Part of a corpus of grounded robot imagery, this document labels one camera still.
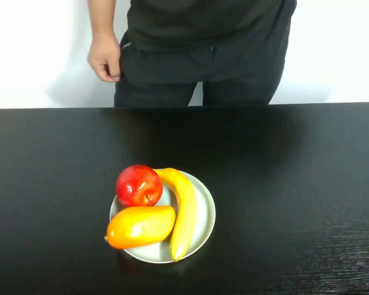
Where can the grey round plate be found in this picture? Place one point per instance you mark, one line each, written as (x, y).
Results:
(204, 212)

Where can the yellow banana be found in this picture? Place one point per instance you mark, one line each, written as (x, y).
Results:
(186, 209)

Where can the red apple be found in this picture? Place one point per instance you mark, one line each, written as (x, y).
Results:
(135, 184)

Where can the black trousers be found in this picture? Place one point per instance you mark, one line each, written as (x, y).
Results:
(233, 73)

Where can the person's right hand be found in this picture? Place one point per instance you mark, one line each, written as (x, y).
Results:
(103, 56)

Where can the orange yellow mango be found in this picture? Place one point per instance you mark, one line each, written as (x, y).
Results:
(141, 225)

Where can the person's right forearm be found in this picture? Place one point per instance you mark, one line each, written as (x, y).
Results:
(101, 17)

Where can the dark green t-shirt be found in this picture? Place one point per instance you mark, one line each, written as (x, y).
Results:
(203, 21)

